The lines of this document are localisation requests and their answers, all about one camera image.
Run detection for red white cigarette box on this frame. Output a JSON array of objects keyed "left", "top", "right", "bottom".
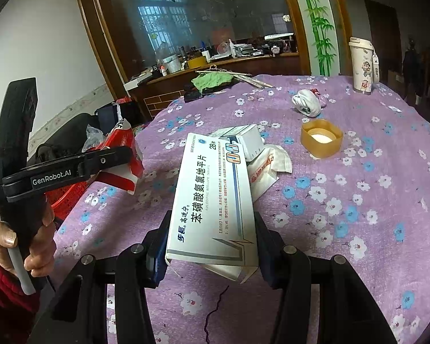
[{"left": 92, "top": 119, "right": 144, "bottom": 195}]

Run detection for long white medicine box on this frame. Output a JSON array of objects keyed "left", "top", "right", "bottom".
[{"left": 165, "top": 133, "right": 259, "bottom": 284}]

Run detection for white paper wrapper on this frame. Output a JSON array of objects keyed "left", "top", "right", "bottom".
[{"left": 247, "top": 144, "right": 293, "bottom": 203}]

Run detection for white green medicine box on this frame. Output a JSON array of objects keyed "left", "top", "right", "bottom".
[{"left": 210, "top": 124, "right": 265, "bottom": 162}]

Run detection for white sock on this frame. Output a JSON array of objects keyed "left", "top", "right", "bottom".
[{"left": 291, "top": 89, "right": 322, "bottom": 118}]

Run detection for red pink wrapper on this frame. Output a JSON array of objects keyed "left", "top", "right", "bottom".
[{"left": 310, "top": 89, "right": 326, "bottom": 108}]

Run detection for left hand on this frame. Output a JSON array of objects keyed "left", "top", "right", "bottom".
[{"left": 0, "top": 200, "right": 57, "bottom": 278}]

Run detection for clear plastic bag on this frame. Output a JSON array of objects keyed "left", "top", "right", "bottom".
[{"left": 81, "top": 125, "right": 105, "bottom": 152}]

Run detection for black leather sofa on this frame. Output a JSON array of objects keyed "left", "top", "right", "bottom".
[{"left": 27, "top": 113, "right": 100, "bottom": 166}]

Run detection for dark blue bag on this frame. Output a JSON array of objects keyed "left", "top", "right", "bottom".
[{"left": 95, "top": 101, "right": 145, "bottom": 134}]

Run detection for red plastic mesh basket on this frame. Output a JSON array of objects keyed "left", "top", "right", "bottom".
[{"left": 46, "top": 182, "right": 89, "bottom": 220}]

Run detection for wooden brick pattern counter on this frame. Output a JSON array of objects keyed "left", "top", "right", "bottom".
[{"left": 129, "top": 53, "right": 303, "bottom": 120}]

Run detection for purple floral tablecloth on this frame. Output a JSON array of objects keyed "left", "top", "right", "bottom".
[{"left": 52, "top": 76, "right": 430, "bottom": 343}]

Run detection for black small pouch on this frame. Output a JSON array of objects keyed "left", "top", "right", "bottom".
[{"left": 183, "top": 89, "right": 203, "bottom": 103}]

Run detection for green cloth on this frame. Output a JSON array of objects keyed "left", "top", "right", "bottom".
[{"left": 192, "top": 73, "right": 234, "bottom": 94}]

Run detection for bundle of chopsticks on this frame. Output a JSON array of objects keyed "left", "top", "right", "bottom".
[{"left": 196, "top": 69, "right": 273, "bottom": 89}]

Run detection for white cartoon tumbler cup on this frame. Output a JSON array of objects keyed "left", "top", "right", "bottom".
[{"left": 349, "top": 37, "right": 380, "bottom": 94}]

